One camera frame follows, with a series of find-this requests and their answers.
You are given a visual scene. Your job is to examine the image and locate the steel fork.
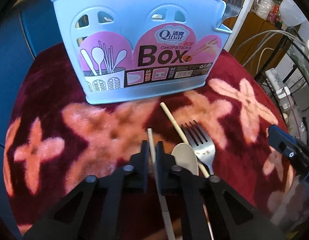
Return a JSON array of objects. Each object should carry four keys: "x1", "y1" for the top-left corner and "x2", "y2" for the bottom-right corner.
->
[
  {"x1": 220, "y1": 0, "x2": 244, "y2": 24},
  {"x1": 181, "y1": 120, "x2": 216, "y2": 175}
]

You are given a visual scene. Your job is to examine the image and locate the beige plastic spoon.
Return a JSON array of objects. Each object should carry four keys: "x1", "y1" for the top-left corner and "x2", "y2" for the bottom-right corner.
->
[{"x1": 171, "y1": 142, "x2": 199, "y2": 176}]

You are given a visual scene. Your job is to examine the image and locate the blue lower kitchen cabinets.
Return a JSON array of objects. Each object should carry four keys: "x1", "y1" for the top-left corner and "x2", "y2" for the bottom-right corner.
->
[{"x1": 0, "y1": 4, "x2": 68, "y2": 205}]

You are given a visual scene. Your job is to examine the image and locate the white power strip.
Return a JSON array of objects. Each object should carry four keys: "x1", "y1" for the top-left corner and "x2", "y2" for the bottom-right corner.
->
[{"x1": 265, "y1": 68, "x2": 293, "y2": 112}]

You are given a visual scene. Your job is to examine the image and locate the red floral plush tablecloth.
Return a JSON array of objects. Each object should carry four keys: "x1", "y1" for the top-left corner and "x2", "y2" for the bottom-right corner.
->
[{"x1": 3, "y1": 44, "x2": 295, "y2": 233}]

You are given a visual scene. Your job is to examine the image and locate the light blue chopsticks box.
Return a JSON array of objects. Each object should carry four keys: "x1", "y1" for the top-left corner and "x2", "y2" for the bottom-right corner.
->
[{"x1": 51, "y1": 0, "x2": 232, "y2": 105}]

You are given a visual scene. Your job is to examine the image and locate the grey cables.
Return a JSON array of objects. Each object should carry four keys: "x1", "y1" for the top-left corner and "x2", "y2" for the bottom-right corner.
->
[{"x1": 233, "y1": 28, "x2": 308, "y2": 68}]

